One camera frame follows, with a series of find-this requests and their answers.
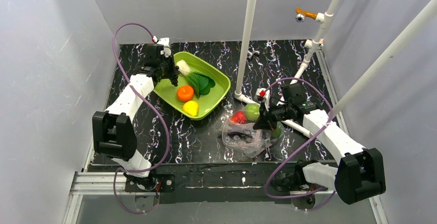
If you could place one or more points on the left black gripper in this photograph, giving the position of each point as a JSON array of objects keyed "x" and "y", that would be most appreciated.
[{"x": 167, "y": 71}]

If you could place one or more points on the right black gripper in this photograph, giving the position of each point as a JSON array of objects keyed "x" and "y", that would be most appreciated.
[{"x": 268, "y": 116}]

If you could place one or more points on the orange fake fruit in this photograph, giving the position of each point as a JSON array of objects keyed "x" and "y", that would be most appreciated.
[{"x": 185, "y": 93}]

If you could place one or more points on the clear zip top bag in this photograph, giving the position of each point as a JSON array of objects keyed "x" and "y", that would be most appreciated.
[{"x": 262, "y": 139}]

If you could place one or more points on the green fake leaf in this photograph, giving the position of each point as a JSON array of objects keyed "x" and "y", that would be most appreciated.
[{"x": 202, "y": 84}]

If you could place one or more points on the fake purple grapes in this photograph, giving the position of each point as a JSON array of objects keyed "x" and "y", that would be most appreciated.
[{"x": 241, "y": 137}]

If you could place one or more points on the yellow fake pepper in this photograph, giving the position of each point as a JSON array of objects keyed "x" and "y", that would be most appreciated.
[{"x": 191, "y": 108}]

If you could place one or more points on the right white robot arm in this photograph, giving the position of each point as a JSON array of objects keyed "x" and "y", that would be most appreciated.
[{"x": 360, "y": 171}]

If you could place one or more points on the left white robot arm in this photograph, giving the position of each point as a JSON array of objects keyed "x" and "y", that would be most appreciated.
[{"x": 113, "y": 132}]

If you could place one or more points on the orange green fake mango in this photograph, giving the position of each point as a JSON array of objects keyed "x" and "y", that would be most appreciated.
[{"x": 278, "y": 131}]

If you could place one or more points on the green fake apple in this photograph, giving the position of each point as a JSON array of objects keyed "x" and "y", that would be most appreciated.
[{"x": 251, "y": 112}]

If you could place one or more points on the red fake fruit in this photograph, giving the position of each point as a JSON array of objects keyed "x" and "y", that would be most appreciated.
[{"x": 239, "y": 118}]

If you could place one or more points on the lime green plastic tray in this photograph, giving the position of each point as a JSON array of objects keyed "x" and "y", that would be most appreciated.
[{"x": 168, "y": 93}]

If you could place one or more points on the small metal fitting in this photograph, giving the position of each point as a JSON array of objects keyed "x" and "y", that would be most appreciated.
[{"x": 251, "y": 54}]

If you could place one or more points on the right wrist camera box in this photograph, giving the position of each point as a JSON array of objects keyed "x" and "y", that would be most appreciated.
[{"x": 263, "y": 97}]

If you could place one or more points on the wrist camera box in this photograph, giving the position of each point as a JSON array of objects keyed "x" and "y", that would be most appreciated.
[
  {"x": 164, "y": 46},
  {"x": 263, "y": 97}
]

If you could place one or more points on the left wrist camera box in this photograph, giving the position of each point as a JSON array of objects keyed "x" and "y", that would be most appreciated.
[{"x": 164, "y": 46}]

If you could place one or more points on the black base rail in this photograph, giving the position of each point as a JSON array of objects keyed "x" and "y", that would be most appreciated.
[{"x": 210, "y": 182}]

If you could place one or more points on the orange faucet handle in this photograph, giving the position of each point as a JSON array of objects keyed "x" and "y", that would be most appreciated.
[{"x": 301, "y": 15}]

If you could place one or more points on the white PVC pipe frame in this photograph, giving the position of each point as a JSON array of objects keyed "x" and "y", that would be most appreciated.
[{"x": 325, "y": 21}]

